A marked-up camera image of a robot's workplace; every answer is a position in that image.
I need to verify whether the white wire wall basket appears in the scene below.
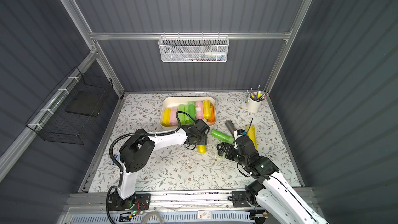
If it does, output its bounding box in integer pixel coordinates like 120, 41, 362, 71
158, 36, 230, 63

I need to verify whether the white plastic storage box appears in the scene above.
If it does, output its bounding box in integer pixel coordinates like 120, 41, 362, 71
159, 96, 217, 131

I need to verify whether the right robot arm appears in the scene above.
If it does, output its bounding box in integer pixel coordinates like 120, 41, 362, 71
217, 128, 328, 224

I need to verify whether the white pen cup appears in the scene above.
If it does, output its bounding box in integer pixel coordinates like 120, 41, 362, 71
246, 94, 264, 113

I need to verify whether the floral table mat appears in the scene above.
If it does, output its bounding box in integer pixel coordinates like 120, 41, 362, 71
88, 91, 302, 193

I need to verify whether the black wire side basket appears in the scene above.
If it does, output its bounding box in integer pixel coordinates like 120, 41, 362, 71
25, 69, 113, 145

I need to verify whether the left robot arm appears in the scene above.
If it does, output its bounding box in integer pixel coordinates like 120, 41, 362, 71
105, 111, 210, 214

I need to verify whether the light green roll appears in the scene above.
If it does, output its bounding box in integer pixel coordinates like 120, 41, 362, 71
178, 104, 186, 125

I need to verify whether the orange trash bag roll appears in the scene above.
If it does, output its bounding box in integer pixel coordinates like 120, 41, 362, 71
207, 105, 215, 123

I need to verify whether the yellow roll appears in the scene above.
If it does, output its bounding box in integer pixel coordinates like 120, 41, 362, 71
198, 145, 207, 154
161, 108, 171, 127
203, 100, 211, 119
246, 125, 257, 149

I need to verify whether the pink roll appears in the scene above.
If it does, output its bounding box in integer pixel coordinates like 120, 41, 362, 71
195, 101, 204, 120
169, 106, 178, 126

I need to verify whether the grey trash bag roll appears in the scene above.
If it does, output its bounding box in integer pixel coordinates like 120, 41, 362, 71
225, 120, 236, 136

